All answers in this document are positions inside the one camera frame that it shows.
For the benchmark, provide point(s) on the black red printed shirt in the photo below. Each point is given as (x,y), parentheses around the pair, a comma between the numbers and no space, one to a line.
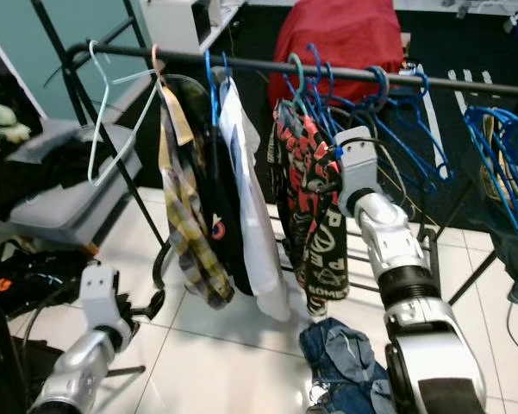
(310,216)

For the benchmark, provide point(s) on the teal plastic hanger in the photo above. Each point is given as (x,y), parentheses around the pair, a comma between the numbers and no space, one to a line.
(297,93)

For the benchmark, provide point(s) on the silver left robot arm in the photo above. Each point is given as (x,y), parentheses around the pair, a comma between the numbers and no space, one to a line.
(78,371)

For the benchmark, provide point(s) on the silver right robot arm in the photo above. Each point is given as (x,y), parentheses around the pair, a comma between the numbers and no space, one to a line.
(405,250)

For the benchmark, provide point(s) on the blue plastic hanger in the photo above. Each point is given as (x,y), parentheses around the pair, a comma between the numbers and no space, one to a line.
(424,86)
(383,86)
(500,164)
(321,69)

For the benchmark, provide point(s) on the thin blue hanger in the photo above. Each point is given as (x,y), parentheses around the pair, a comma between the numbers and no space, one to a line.
(210,86)

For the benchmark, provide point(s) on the peach hanger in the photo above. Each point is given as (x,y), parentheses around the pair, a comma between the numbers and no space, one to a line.
(156,65)

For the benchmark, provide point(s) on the white thin hanger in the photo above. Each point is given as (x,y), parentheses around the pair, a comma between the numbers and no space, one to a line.
(108,84)

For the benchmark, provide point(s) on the yellow plaid shirt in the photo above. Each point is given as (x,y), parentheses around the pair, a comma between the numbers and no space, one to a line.
(190,233)

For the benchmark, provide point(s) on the white shirt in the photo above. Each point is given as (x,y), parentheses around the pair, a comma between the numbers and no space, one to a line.
(258,241)

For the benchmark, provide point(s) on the grey case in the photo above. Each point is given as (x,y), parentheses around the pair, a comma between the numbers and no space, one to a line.
(69,216)

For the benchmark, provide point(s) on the black garment orange logo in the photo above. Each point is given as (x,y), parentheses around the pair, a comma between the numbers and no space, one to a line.
(224,198)

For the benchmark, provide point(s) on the red blanket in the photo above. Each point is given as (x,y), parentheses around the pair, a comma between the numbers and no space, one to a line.
(336,39)

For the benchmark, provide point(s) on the black metal clothes rack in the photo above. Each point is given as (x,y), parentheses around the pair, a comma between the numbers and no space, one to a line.
(258,63)

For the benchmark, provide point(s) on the crumpled black cloth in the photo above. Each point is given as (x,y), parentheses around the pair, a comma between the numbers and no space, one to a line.
(43,172)

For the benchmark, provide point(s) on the blue jeans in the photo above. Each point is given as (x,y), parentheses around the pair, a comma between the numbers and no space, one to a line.
(336,362)

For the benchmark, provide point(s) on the white shelf unit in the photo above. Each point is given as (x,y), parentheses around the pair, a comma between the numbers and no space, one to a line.
(181,26)

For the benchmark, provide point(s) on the green white plush toy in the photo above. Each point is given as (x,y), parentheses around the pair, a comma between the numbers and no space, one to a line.
(7,125)

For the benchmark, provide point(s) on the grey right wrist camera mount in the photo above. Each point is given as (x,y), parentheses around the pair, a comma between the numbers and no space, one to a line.
(360,168)

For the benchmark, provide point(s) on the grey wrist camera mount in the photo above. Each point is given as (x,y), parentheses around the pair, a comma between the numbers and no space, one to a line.
(102,297)
(360,168)

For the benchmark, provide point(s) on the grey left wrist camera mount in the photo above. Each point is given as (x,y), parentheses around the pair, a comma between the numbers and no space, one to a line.
(102,297)

